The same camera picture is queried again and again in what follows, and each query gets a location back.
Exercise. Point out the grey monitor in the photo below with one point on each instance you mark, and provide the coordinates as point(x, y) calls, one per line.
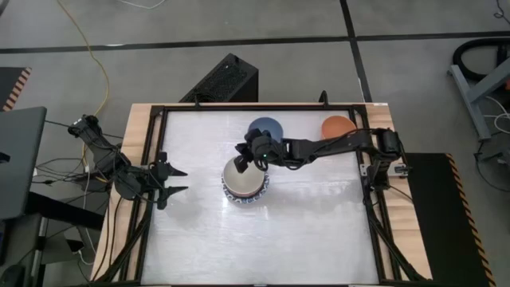
point(20, 159)

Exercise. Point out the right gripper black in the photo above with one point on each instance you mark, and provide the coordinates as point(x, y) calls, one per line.
point(267, 151)

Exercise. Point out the black mesh computer tower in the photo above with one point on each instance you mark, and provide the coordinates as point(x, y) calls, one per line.
point(223, 79)

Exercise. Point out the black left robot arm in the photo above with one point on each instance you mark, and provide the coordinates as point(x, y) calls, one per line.
point(103, 153)

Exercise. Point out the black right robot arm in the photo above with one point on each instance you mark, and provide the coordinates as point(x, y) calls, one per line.
point(330, 147)

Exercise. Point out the black desk crossbar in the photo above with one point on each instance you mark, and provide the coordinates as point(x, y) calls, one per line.
point(63, 211)

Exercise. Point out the orange bowl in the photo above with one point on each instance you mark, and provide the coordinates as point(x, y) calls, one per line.
point(338, 125)

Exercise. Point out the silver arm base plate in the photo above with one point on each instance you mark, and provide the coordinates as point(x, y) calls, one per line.
point(398, 170)

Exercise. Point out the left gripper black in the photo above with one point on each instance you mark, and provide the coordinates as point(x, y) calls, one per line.
point(161, 179)

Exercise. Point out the black frame clamp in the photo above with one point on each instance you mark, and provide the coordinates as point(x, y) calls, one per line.
point(323, 99)
point(196, 100)

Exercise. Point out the blue white patterned bowl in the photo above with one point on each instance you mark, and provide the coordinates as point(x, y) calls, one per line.
point(243, 201)

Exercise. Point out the slate blue bowl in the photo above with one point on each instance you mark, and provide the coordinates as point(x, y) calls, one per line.
point(271, 125)

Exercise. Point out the grey desk leg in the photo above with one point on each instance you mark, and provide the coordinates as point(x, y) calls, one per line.
point(24, 247)

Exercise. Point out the grey metal stand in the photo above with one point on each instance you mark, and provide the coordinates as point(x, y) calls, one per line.
point(490, 79)

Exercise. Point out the cream bowl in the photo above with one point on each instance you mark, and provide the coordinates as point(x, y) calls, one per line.
point(243, 183)

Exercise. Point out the black hazard-striped floor mat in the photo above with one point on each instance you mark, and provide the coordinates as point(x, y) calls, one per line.
point(10, 83)
point(438, 219)

